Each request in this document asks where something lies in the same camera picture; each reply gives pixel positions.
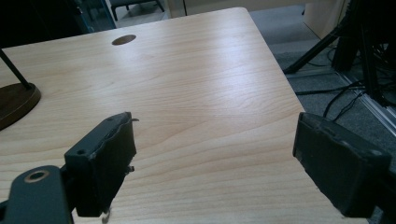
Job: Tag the light wooden desk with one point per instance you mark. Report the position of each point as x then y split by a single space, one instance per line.
323 15

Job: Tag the aluminium floor rail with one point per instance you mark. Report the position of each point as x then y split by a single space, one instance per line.
379 109

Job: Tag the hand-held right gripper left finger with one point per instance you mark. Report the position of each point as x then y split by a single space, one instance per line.
99 165

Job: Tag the dark cabinet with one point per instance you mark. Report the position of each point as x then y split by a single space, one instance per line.
46 18

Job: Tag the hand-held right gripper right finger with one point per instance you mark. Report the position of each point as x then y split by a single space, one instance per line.
339 168

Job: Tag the dark chair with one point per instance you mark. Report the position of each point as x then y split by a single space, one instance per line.
134 2

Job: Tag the black tripod stand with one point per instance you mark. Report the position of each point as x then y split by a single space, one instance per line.
311 53

